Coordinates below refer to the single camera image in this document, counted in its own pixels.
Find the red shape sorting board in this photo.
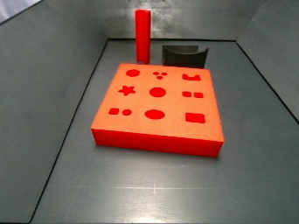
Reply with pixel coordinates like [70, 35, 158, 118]
[91, 64, 225, 158]

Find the tall red arch peg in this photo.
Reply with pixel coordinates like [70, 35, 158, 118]
[135, 9, 151, 64]

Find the black curved holder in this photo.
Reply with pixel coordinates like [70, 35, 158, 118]
[163, 45, 210, 68]

